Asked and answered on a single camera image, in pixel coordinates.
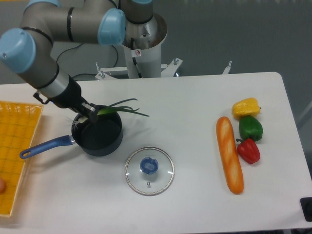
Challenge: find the yellow woven basket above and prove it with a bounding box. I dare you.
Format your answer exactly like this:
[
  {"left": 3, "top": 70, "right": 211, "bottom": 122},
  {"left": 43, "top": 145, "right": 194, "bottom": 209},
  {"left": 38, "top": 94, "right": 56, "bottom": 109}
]
[{"left": 0, "top": 101, "right": 43, "bottom": 217}]

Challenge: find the green onion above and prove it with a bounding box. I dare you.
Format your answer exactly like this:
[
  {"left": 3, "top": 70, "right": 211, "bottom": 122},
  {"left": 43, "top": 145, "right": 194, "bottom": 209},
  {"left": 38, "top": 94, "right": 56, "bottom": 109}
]
[{"left": 66, "top": 98, "right": 149, "bottom": 130}]

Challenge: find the red bell pepper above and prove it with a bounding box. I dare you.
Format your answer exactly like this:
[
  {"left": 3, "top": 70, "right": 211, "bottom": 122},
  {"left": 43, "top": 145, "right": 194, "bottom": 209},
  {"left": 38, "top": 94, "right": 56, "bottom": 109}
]
[{"left": 236, "top": 138, "right": 260, "bottom": 164}]

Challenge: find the plastic baguette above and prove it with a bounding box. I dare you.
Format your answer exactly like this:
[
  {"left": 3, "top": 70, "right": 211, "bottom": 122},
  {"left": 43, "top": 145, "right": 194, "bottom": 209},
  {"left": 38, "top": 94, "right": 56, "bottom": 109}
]
[{"left": 216, "top": 117, "right": 244, "bottom": 195}]

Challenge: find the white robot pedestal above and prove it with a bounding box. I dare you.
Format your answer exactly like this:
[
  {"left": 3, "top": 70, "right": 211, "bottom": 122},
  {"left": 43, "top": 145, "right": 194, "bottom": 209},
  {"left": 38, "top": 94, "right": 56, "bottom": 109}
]
[{"left": 95, "top": 13, "right": 183, "bottom": 80}]

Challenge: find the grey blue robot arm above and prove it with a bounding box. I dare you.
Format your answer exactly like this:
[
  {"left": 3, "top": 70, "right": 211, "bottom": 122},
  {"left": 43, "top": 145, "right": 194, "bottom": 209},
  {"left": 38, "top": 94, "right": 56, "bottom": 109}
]
[{"left": 0, "top": 0, "right": 153, "bottom": 122}]

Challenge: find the dark pot blue handle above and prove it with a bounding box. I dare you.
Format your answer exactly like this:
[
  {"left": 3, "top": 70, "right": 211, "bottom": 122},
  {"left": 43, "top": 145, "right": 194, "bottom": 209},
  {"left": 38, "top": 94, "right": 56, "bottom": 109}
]
[{"left": 19, "top": 105, "right": 122, "bottom": 159}]

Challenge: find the glass lid blue knob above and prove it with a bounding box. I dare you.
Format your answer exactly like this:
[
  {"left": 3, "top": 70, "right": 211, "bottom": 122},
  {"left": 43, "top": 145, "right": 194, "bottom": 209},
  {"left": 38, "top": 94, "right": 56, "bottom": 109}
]
[{"left": 125, "top": 147, "right": 175, "bottom": 196}]

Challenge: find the yellow bell pepper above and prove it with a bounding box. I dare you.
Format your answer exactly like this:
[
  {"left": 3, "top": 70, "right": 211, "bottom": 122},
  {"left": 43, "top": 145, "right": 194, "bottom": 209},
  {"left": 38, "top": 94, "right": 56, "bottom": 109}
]
[{"left": 232, "top": 97, "right": 261, "bottom": 120}]

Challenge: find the black cable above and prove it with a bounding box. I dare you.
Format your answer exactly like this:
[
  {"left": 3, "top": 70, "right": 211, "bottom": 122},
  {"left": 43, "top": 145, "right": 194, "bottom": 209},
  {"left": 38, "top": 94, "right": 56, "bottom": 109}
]
[{"left": 56, "top": 43, "right": 119, "bottom": 82}]

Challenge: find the black device at corner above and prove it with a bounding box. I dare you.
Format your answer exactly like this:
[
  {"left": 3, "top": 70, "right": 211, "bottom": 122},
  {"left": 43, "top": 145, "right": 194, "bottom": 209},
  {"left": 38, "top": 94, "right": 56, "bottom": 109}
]
[{"left": 300, "top": 197, "right": 312, "bottom": 222}]

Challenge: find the green bell pepper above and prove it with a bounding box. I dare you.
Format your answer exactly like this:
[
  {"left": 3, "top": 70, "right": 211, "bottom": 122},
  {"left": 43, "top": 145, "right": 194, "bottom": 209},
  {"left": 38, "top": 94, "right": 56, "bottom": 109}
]
[{"left": 239, "top": 116, "right": 263, "bottom": 142}]

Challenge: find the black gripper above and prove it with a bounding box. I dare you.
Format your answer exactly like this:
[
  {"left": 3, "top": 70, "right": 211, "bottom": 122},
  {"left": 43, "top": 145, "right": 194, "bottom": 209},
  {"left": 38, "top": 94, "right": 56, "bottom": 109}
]
[{"left": 33, "top": 76, "right": 98, "bottom": 123}]

